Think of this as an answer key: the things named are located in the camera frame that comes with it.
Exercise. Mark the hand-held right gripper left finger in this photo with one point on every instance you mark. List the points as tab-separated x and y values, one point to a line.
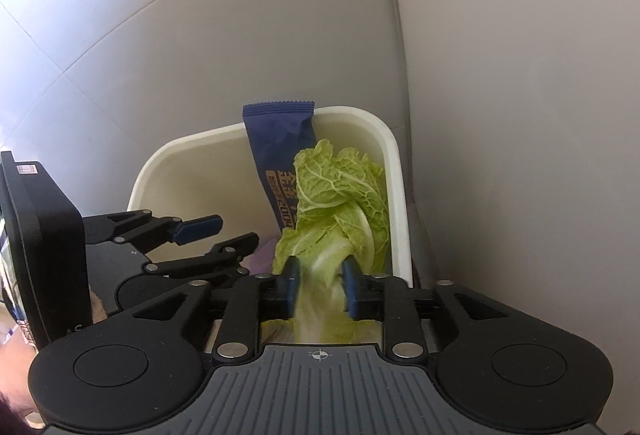
290	287

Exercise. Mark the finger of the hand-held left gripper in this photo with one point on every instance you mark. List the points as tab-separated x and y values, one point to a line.
220	255
200	226

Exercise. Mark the dark blue snack wrapper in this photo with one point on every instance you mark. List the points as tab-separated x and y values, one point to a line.
277	150

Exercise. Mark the person's left hand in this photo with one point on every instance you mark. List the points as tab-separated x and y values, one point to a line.
98	309

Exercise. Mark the napa cabbage leaf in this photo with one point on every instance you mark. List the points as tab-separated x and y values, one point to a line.
335	200

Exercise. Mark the purple rubber glove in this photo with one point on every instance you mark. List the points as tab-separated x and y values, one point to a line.
257	261

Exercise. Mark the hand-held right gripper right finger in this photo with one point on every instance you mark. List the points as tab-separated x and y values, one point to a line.
352	290

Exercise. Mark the white plastic bin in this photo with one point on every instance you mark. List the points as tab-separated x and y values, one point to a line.
200	175

